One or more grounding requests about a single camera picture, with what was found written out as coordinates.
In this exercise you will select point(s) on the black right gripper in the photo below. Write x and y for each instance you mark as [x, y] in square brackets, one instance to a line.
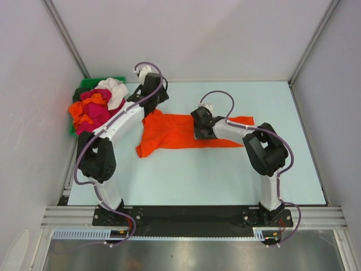
[197, 134]

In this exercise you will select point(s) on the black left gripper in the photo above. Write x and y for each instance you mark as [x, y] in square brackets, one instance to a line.
[164, 96]

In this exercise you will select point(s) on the orange t-shirt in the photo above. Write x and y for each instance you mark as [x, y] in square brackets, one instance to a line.
[172, 131]
[77, 109]

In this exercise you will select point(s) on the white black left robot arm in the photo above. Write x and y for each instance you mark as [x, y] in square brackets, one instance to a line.
[96, 159]

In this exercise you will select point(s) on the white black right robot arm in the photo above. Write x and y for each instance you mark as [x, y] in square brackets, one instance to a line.
[265, 149]

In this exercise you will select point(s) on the white t-shirt in bin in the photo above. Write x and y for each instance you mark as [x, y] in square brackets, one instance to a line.
[118, 90]

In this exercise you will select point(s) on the magenta t-shirt in bin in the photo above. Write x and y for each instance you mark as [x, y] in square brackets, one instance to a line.
[99, 114]

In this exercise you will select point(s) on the green plastic bin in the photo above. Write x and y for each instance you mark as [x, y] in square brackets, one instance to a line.
[85, 83]

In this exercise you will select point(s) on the dark green t-shirt in bin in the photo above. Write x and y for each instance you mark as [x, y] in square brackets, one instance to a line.
[77, 93]

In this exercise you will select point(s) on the orange t-shirt in bin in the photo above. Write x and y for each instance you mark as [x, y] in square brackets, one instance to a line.
[77, 109]

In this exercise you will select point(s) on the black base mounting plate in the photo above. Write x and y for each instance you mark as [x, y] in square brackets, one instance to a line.
[203, 226]

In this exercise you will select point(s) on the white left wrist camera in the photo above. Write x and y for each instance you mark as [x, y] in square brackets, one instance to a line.
[142, 70]

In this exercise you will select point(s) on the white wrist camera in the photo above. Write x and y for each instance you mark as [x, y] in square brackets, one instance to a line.
[142, 70]
[208, 106]

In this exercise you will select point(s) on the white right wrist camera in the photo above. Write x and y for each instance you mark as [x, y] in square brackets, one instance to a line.
[208, 106]

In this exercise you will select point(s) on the slotted grey cable duct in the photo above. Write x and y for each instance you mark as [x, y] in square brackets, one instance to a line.
[248, 234]

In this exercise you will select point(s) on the aluminium frame rail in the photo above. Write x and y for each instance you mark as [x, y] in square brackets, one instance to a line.
[310, 217]

